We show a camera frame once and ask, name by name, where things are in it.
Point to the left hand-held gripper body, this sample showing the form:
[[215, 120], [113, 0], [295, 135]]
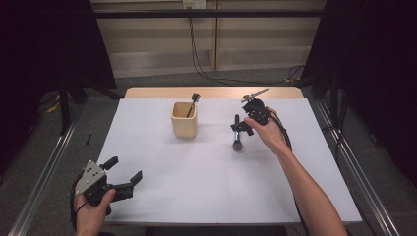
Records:
[[88, 178]]

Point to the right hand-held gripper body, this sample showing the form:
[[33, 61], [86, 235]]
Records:
[[257, 109]]

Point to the black powder makeup brush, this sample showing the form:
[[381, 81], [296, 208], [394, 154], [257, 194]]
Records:
[[237, 144]]

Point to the black eyebrow comb brush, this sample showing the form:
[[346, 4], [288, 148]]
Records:
[[195, 97]]

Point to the cream square cup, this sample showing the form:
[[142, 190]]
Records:
[[184, 128]]

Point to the person's right hand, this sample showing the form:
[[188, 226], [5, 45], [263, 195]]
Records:
[[272, 134]]

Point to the person's left hand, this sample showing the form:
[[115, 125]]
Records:
[[91, 219]]

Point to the white table sheet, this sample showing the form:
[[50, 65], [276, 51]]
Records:
[[196, 180]]

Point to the black horizontal bar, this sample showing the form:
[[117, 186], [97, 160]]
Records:
[[196, 13]]

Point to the black curtain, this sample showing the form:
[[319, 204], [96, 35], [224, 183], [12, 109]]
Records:
[[39, 65], [377, 65]]

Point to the metal floor rail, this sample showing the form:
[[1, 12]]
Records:
[[360, 177], [42, 183]]

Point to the white wall socket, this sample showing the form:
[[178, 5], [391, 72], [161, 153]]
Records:
[[194, 4]]

